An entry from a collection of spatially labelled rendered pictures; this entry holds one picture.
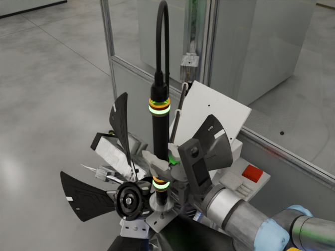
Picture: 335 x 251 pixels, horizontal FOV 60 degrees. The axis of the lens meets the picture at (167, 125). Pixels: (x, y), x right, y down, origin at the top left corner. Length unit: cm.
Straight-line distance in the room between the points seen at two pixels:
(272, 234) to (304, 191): 95
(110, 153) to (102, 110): 210
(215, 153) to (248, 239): 28
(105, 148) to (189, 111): 38
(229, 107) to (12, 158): 234
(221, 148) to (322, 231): 31
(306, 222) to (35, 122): 298
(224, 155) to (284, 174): 77
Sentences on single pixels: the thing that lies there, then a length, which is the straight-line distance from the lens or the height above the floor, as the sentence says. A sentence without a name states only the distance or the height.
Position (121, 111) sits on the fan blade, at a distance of 99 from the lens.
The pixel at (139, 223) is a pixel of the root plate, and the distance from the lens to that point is 100.
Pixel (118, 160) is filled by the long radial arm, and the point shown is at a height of 112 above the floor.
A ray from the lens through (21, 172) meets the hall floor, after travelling 288.
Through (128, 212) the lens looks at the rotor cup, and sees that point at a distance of 92.
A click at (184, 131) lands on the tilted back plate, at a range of 114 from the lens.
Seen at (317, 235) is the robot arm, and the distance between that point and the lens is 67.
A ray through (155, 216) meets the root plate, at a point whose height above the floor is 118.
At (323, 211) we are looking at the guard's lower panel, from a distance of 156.
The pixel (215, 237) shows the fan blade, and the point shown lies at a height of 120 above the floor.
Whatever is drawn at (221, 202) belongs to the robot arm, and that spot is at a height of 148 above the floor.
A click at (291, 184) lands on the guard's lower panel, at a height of 85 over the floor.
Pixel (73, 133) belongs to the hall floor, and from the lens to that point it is 307.
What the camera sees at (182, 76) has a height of 133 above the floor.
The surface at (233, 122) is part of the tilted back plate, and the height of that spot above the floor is 131.
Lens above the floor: 198
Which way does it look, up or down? 41 degrees down
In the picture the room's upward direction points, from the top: straight up
